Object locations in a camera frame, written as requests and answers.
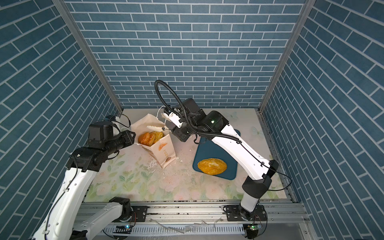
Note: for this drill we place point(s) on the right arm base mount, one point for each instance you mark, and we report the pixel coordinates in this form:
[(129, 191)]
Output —
[(237, 213)]

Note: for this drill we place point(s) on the large yellow ring bread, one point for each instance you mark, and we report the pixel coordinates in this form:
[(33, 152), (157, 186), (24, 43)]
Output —
[(157, 136)]

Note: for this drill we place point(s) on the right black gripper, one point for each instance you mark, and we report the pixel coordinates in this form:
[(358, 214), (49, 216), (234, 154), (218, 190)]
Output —
[(179, 133)]

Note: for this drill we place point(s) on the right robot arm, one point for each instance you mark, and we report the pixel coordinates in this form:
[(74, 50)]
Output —
[(216, 128)]

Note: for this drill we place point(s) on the orange triangular pastry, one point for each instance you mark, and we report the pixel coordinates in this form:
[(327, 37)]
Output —
[(147, 139)]

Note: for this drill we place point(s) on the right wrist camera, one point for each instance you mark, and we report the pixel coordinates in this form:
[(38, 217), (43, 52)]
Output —
[(175, 119)]

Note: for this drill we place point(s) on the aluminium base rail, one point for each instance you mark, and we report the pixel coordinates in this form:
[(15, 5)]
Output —
[(186, 212)]

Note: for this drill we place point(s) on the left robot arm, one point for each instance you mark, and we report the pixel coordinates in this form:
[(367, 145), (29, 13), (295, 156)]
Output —
[(82, 168)]

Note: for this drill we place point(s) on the metal tongs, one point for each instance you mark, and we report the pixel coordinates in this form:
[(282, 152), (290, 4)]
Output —
[(156, 125)]

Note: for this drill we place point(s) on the teal tray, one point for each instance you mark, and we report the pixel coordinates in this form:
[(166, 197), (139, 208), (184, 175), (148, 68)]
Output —
[(211, 150)]

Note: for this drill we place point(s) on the large sesame oval bread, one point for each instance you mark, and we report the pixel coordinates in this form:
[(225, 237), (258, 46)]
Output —
[(212, 166)]

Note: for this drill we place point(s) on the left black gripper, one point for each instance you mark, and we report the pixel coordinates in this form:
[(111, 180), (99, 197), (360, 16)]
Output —
[(128, 139)]

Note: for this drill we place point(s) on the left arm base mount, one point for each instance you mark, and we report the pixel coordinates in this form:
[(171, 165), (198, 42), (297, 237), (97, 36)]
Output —
[(138, 215)]

